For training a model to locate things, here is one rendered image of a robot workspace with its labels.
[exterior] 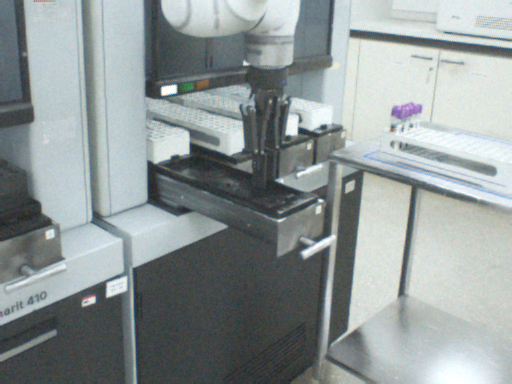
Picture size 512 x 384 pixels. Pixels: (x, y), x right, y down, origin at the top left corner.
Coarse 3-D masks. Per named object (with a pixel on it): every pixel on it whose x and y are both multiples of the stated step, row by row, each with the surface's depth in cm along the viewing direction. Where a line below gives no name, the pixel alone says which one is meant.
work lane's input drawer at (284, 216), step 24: (168, 168) 122; (192, 168) 123; (216, 168) 124; (168, 192) 117; (192, 192) 112; (216, 192) 109; (240, 192) 111; (264, 192) 112; (288, 192) 112; (216, 216) 109; (240, 216) 104; (264, 216) 101; (288, 216) 101; (312, 216) 106; (264, 240) 102; (288, 240) 102
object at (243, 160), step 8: (192, 144) 134; (200, 152) 133; (208, 152) 131; (216, 152) 130; (240, 152) 130; (248, 152) 130; (224, 160) 128; (232, 160) 127; (240, 160) 127; (248, 160) 128; (240, 168) 126; (248, 168) 128
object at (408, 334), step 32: (448, 128) 156; (352, 160) 127; (384, 160) 127; (416, 192) 166; (448, 192) 113; (480, 192) 111; (416, 224) 170; (320, 288) 142; (320, 320) 144; (384, 320) 162; (416, 320) 163; (448, 320) 163; (320, 352) 146; (352, 352) 148; (384, 352) 148; (416, 352) 149; (448, 352) 149; (480, 352) 150
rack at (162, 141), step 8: (152, 128) 129; (160, 128) 130; (168, 128) 130; (176, 128) 130; (152, 136) 123; (160, 136) 124; (168, 136) 123; (176, 136) 124; (184, 136) 126; (152, 144) 121; (160, 144) 121; (168, 144) 123; (176, 144) 125; (184, 144) 126; (152, 152) 121; (160, 152) 122; (168, 152) 123; (176, 152) 125; (184, 152) 127; (152, 160) 122; (160, 160) 122
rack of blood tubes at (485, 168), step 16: (416, 128) 131; (384, 144) 128; (416, 144) 122; (432, 144) 120; (448, 144) 120; (464, 144) 120; (480, 144) 120; (400, 160) 126; (416, 160) 123; (432, 160) 120; (448, 160) 128; (464, 160) 126; (480, 160) 113; (496, 160) 111; (464, 176) 116; (480, 176) 114; (496, 176) 111
